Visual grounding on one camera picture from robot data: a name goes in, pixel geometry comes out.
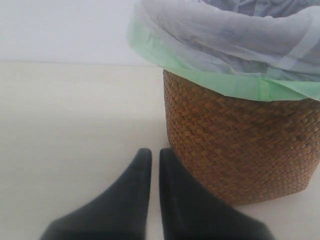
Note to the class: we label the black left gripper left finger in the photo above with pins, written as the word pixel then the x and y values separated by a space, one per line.
pixel 119 213

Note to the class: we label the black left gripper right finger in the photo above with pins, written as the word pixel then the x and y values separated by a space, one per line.
pixel 190 212

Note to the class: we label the woven wicker waste basket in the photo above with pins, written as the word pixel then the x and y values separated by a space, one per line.
pixel 242 151

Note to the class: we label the white green plastic bin liner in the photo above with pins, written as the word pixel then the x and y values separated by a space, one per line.
pixel 259 50

